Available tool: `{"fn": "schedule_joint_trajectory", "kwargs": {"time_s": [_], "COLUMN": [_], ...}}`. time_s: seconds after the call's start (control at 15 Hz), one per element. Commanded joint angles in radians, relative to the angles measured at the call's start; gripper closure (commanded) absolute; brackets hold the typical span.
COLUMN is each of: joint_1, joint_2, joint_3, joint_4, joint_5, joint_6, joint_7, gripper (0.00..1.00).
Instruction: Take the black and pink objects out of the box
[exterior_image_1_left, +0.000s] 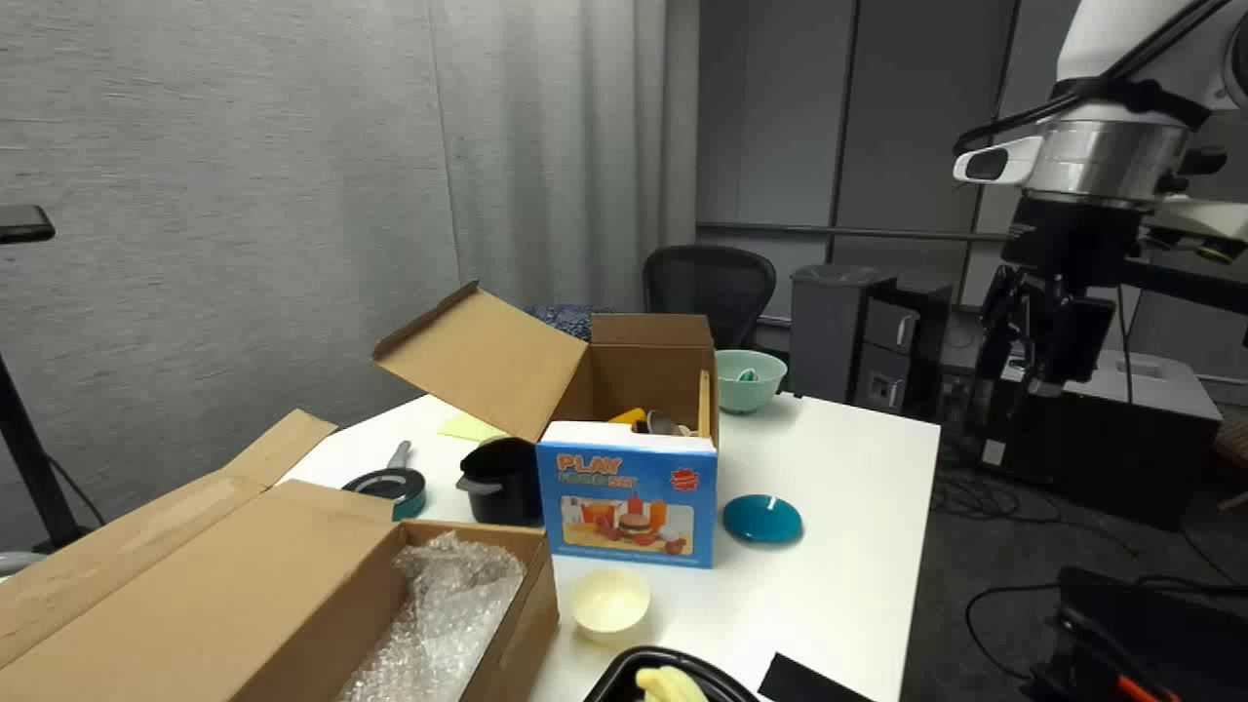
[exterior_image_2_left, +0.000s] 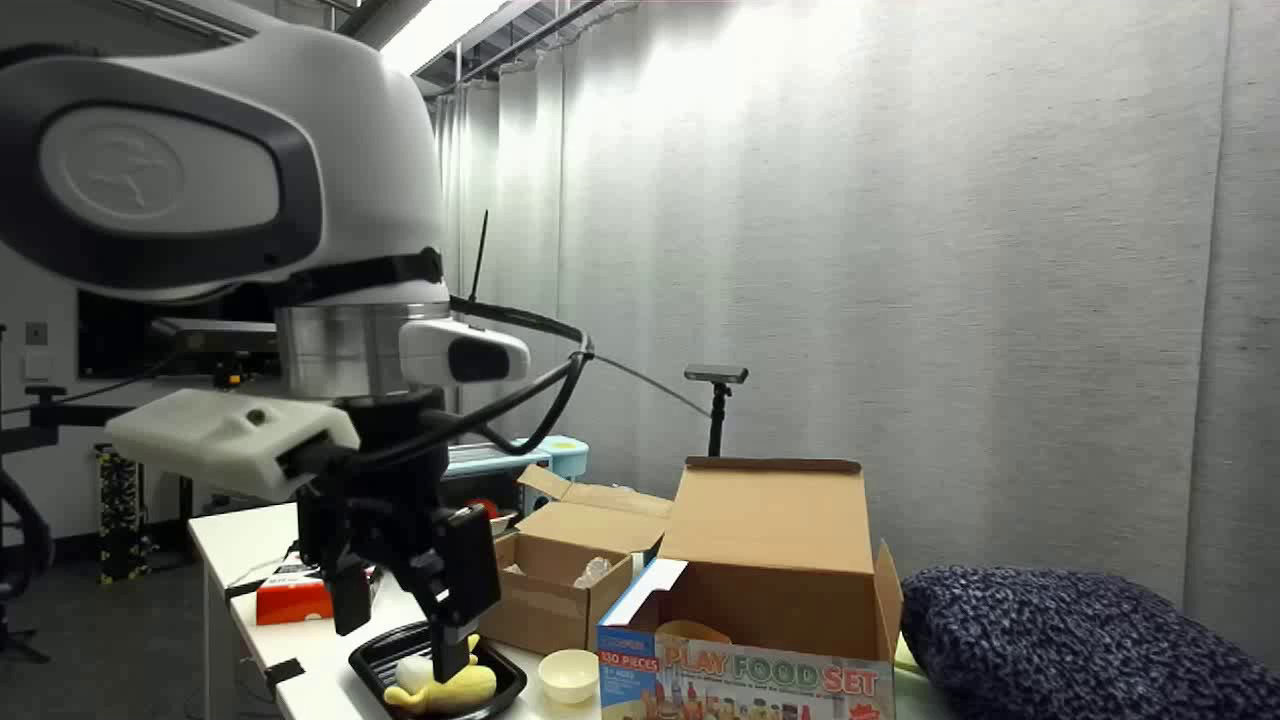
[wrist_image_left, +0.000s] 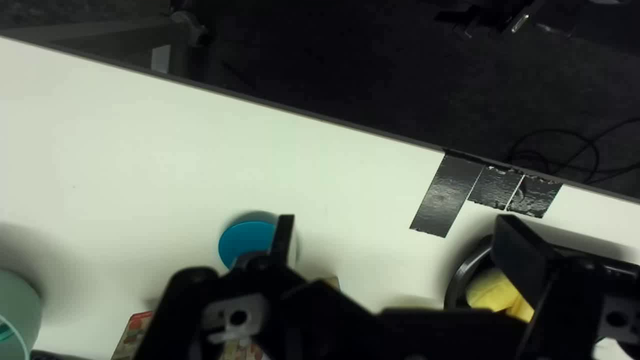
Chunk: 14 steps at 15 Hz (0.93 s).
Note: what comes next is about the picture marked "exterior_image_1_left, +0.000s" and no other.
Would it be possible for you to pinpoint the clear bubble wrap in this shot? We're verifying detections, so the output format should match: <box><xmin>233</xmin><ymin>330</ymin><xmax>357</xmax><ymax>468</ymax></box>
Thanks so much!
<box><xmin>338</xmin><ymin>526</ymin><xmax>529</xmax><ymax>702</ymax></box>

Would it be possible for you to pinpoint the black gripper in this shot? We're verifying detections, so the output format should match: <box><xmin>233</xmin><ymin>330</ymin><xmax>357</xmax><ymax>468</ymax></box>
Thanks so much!
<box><xmin>974</xmin><ymin>192</ymin><xmax>1152</xmax><ymax>388</ymax></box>

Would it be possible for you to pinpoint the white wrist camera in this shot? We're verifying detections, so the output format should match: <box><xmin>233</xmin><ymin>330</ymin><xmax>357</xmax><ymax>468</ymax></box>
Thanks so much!
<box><xmin>953</xmin><ymin>126</ymin><xmax>1046</xmax><ymax>186</ymax></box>

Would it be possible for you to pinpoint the small black flat object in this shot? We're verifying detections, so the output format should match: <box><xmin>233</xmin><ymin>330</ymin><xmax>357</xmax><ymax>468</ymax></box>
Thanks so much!
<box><xmin>757</xmin><ymin>652</ymin><xmax>873</xmax><ymax>702</ymax></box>

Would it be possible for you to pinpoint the yellow toy banana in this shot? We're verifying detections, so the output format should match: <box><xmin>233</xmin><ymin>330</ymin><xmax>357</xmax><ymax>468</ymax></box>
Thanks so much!
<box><xmin>631</xmin><ymin>661</ymin><xmax>714</xmax><ymax>702</ymax></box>

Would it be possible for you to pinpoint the small cream bowl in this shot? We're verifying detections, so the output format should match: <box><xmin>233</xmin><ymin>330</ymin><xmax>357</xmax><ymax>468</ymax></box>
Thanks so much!
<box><xmin>565</xmin><ymin>564</ymin><xmax>654</xmax><ymax>648</ymax></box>

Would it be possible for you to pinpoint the plain brown cardboard box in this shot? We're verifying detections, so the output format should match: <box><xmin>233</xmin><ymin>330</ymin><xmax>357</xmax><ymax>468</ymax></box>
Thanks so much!
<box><xmin>0</xmin><ymin>404</ymin><xmax>562</xmax><ymax>702</ymax></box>

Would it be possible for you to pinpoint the white pleated curtain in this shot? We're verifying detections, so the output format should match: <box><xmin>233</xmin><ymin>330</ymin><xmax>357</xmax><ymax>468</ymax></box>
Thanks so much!
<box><xmin>424</xmin><ymin>0</ymin><xmax>702</xmax><ymax>321</ymax></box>

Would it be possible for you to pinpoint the gray cabinet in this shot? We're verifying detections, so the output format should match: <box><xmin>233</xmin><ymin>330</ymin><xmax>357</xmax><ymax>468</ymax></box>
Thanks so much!
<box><xmin>787</xmin><ymin>260</ymin><xmax>901</xmax><ymax>404</ymax></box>

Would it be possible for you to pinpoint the yellow sticky note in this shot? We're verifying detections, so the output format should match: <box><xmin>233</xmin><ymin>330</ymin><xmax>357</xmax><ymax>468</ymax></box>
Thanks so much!
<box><xmin>438</xmin><ymin>408</ymin><xmax>510</xmax><ymax>449</ymax></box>

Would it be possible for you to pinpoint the black mesh office chair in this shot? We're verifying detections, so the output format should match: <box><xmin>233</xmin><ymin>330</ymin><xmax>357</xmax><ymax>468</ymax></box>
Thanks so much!
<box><xmin>644</xmin><ymin>241</ymin><xmax>779</xmax><ymax>351</ymax></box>

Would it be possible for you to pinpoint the blue speckled cushion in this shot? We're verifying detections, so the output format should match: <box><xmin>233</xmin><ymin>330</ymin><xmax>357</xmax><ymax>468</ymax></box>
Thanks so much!
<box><xmin>529</xmin><ymin>300</ymin><xmax>597</xmax><ymax>343</ymax></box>

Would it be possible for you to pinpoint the orange handled tool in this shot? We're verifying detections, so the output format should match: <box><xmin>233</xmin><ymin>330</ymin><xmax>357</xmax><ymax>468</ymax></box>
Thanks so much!
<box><xmin>1112</xmin><ymin>669</ymin><xmax>1191</xmax><ymax>702</ymax></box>

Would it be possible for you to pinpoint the black plastic tray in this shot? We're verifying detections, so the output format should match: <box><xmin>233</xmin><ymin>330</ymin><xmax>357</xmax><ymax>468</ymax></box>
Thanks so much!
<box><xmin>581</xmin><ymin>643</ymin><xmax>762</xmax><ymax>702</ymax></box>

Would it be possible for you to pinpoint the light teal bowl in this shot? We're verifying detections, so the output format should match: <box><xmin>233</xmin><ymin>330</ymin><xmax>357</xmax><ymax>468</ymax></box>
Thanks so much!
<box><xmin>709</xmin><ymin>343</ymin><xmax>791</xmax><ymax>417</ymax></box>

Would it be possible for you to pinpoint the dark gray toy piece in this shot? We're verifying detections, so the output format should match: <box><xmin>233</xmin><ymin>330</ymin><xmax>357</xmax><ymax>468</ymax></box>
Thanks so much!
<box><xmin>644</xmin><ymin>408</ymin><xmax>702</xmax><ymax>440</ymax></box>

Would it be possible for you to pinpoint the black bag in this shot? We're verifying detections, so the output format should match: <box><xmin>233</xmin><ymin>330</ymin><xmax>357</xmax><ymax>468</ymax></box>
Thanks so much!
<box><xmin>1029</xmin><ymin>561</ymin><xmax>1248</xmax><ymax>702</ymax></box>

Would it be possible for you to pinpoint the black computer tower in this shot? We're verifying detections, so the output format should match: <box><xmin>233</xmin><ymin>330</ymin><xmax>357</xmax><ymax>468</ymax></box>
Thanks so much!
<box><xmin>851</xmin><ymin>284</ymin><xmax>955</xmax><ymax>422</ymax></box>

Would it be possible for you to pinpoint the dark teal round object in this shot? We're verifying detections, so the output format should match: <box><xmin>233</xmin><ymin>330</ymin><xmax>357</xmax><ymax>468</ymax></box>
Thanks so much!
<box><xmin>338</xmin><ymin>461</ymin><xmax>432</xmax><ymax>526</ymax></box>

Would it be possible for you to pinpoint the black floor cable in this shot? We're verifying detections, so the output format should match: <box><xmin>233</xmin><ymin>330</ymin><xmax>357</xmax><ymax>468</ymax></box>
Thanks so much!
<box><xmin>958</xmin><ymin>578</ymin><xmax>1064</xmax><ymax>682</ymax></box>

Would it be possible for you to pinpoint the play food set cardboard box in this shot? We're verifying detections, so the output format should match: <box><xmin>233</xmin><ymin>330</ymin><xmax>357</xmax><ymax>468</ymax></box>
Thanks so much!
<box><xmin>370</xmin><ymin>280</ymin><xmax>721</xmax><ymax>573</ymax></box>

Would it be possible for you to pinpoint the black cup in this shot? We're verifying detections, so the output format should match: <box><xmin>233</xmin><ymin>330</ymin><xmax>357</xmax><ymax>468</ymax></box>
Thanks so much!
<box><xmin>451</xmin><ymin>434</ymin><xmax>548</xmax><ymax>530</ymax></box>

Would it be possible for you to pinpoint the black equipment case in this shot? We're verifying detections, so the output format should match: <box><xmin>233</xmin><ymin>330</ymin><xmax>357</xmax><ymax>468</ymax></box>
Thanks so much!
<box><xmin>948</xmin><ymin>348</ymin><xmax>1224</xmax><ymax>530</ymax></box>

